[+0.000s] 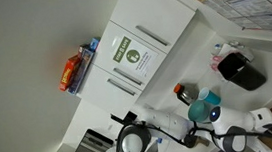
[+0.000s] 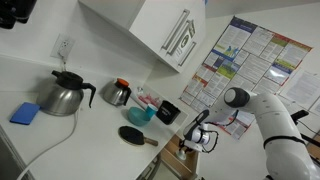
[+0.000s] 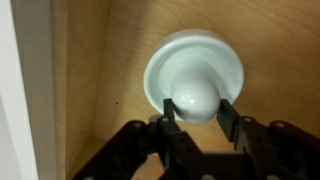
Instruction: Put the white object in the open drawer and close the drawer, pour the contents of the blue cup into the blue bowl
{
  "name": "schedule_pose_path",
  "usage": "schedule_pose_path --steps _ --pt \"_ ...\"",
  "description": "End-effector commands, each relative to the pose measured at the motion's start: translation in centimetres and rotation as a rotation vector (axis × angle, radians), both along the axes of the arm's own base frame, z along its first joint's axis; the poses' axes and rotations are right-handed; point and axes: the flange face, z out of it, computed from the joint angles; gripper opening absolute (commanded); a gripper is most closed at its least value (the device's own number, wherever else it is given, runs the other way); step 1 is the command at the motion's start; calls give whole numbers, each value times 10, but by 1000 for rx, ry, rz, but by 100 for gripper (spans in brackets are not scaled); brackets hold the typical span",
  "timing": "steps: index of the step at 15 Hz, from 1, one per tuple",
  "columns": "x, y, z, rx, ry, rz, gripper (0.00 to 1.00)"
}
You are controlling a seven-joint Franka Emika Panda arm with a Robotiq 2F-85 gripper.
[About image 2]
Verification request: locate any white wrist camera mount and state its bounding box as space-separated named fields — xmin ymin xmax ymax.
xmin=182 ymin=139 xmax=205 ymax=154

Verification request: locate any large multi-panel wall poster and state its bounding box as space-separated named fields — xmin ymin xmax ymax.
xmin=178 ymin=15 xmax=313 ymax=141

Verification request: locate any large steel carafe black lid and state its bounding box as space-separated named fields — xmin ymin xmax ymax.
xmin=35 ymin=69 xmax=97 ymax=117

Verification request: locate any tray of pink packets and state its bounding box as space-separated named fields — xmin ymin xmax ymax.
xmin=135 ymin=85 xmax=164 ymax=109

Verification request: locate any white power cable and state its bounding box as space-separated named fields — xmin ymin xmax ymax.
xmin=16 ymin=56 xmax=80 ymax=180

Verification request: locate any black glossy wall dispenser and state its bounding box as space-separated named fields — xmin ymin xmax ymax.
xmin=0 ymin=0 xmax=38 ymax=30

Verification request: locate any black equipment stand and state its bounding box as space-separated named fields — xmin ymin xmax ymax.
xmin=289 ymin=109 xmax=320 ymax=148

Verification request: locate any silver lower cabinet handle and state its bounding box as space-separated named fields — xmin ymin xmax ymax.
xmin=139 ymin=153 xmax=163 ymax=180

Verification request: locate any white round knobbed pusher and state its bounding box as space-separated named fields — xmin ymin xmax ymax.
xmin=175 ymin=149 xmax=188 ymax=162

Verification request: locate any white wall cabinet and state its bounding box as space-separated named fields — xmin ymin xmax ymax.
xmin=78 ymin=0 xmax=207 ymax=74

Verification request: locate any white paper wall sheet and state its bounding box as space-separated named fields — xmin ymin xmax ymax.
xmin=279 ymin=68 xmax=320 ymax=111

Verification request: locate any black table tennis paddle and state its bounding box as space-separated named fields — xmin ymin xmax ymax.
xmin=118 ymin=125 xmax=159 ymax=148

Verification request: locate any silver cabinet handle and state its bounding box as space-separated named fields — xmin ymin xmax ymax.
xmin=177 ymin=41 xmax=198 ymax=67
xmin=139 ymin=153 xmax=163 ymax=180
xmin=167 ymin=19 xmax=195 ymax=56
xmin=161 ymin=8 xmax=191 ymax=51

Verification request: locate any blue sponge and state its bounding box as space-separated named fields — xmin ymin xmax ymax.
xmin=9 ymin=101 xmax=42 ymax=126

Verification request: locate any white wall power outlet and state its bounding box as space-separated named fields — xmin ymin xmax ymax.
xmin=50 ymin=33 xmax=76 ymax=62

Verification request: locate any teal plastic cup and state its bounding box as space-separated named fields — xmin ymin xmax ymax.
xmin=145 ymin=103 xmax=159 ymax=119

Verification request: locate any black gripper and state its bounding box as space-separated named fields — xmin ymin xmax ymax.
xmin=178 ymin=128 xmax=198 ymax=152

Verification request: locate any black plastic bin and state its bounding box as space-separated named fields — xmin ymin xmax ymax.
xmin=155 ymin=99 xmax=182 ymax=126

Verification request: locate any small steel carafe orange lid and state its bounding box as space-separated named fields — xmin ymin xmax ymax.
xmin=101 ymin=77 xmax=133 ymax=108

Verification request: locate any teal bowl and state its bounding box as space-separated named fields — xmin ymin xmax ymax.
xmin=127 ymin=106 xmax=152 ymax=127

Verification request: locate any green stay safe sign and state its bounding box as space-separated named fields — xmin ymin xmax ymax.
xmin=174 ymin=24 xmax=198 ymax=63

